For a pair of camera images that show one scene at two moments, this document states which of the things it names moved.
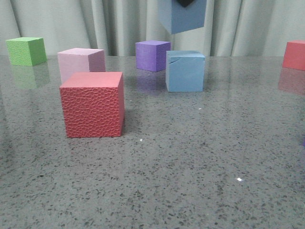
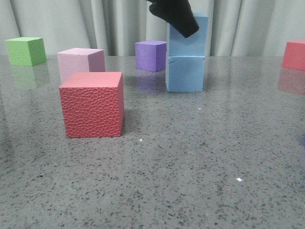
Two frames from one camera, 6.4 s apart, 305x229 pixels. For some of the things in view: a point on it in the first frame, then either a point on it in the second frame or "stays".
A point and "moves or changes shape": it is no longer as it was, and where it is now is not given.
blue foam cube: [177, 18] moves or changes shape
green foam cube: [26, 51] stays
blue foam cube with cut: [185, 70] stays
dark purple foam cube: [151, 55] stays
